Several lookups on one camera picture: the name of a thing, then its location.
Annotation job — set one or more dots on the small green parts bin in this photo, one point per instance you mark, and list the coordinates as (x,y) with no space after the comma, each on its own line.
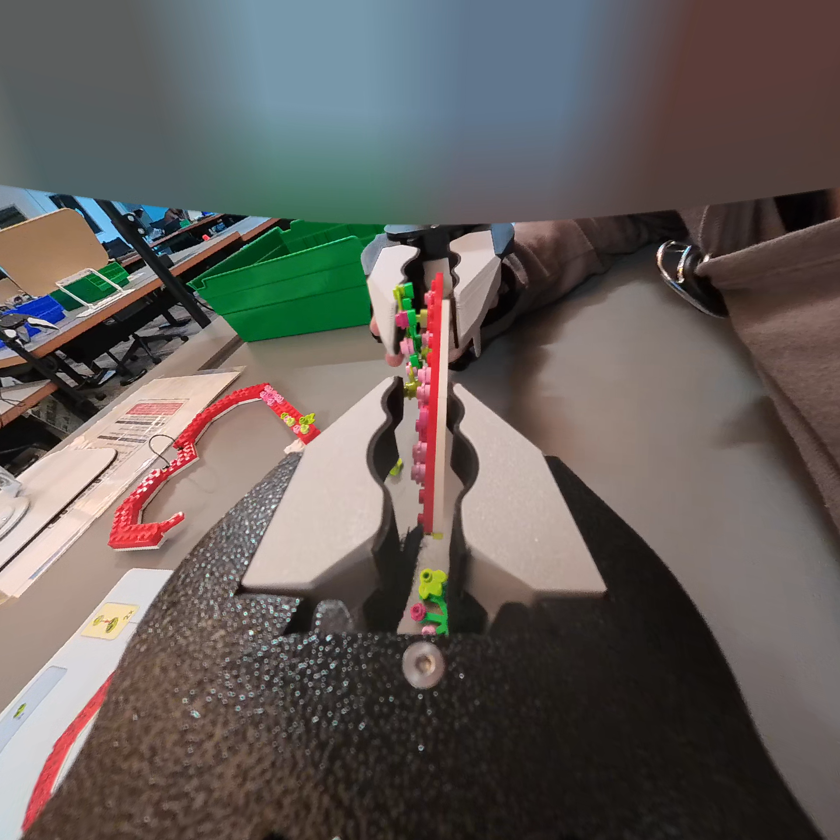
(98,279)

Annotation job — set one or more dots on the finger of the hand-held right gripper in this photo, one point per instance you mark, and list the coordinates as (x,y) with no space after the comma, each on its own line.
(476,282)
(384,295)

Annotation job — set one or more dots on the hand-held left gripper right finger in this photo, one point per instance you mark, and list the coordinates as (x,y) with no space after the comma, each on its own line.
(525,525)

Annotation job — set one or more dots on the beige plywood chair back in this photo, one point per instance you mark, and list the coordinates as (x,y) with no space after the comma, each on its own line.
(46,253)

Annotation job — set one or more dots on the red lego heart half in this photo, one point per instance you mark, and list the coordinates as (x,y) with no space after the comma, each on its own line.
(138,535)

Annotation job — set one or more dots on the long wooden work table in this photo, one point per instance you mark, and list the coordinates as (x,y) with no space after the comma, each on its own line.
(190,246)

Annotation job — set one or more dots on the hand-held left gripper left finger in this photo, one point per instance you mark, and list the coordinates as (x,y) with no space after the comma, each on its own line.
(315,525)

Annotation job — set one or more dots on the red lego heart half flowered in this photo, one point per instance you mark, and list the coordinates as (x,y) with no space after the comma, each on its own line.
(433,426)

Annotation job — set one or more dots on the white lamp base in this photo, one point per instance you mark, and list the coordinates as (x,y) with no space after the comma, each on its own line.
(6,505)

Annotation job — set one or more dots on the white instruction booklet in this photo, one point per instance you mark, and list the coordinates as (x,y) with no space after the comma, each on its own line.
(59,663)

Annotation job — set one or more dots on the white rounded flat panel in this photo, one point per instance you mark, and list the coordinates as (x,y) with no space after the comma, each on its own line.
(65,479)

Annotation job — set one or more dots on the green plastic bin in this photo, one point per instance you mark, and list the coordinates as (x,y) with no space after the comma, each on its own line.
(315,231)
(282,295)

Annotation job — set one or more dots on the green lego flower sprig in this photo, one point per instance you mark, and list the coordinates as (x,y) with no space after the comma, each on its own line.
(430,584)

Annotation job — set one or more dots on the person's right hand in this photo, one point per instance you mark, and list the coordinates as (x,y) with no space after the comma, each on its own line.
(394,359)

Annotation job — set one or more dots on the black stand pole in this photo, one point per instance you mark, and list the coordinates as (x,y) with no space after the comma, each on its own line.
(154,264)

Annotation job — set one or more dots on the printed paper red label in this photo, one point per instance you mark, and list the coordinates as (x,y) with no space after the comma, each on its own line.
(154,413)

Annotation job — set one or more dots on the blue plastic bin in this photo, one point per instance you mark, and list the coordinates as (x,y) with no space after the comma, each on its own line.
(39,308)

